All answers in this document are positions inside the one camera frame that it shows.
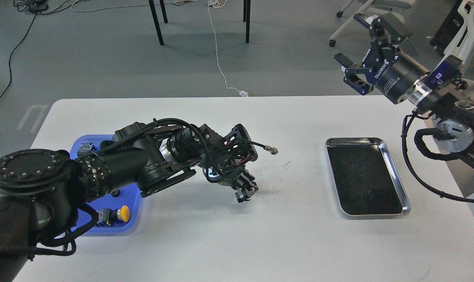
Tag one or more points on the black table leg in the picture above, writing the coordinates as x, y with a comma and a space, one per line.
154, 15
247, 19

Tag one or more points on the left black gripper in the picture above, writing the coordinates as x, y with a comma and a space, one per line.
244, 184

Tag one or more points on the black table leg left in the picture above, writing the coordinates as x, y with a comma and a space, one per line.
154, 15

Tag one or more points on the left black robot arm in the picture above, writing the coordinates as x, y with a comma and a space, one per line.
45, 194

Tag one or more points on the yellow push button switch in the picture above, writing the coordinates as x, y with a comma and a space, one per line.
107, 216

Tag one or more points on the black table leg right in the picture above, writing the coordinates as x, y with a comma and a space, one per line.
247, 19

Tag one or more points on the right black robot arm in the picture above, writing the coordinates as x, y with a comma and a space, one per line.
453, 135

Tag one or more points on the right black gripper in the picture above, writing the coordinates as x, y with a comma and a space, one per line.
390, 71

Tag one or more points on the small black gear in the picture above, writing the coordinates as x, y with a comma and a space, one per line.
115, 193

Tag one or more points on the silver metal tray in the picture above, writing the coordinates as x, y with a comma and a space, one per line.
365, 177

